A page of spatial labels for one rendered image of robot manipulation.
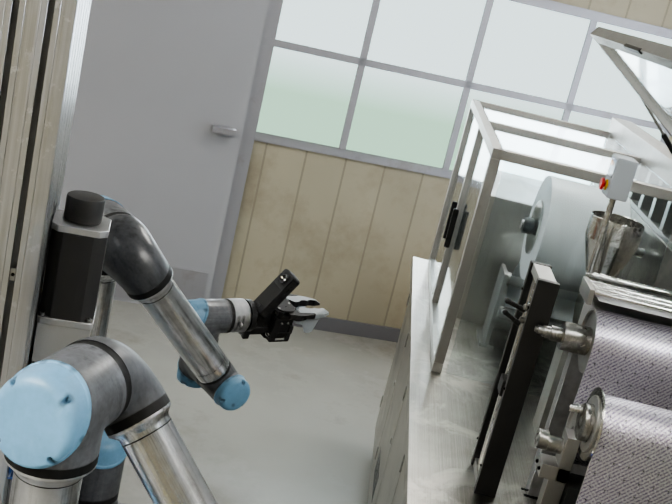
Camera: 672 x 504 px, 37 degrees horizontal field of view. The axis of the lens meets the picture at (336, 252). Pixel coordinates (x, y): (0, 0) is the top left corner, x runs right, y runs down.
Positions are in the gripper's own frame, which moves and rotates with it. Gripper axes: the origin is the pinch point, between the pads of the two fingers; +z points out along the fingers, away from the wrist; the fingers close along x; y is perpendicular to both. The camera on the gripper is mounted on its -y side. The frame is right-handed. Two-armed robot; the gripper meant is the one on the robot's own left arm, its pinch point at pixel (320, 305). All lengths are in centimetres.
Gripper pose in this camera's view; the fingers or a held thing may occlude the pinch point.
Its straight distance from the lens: 231.6
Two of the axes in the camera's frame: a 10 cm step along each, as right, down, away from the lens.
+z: 8.0, 0.2, 6.0
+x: 5.2, 4.8, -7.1
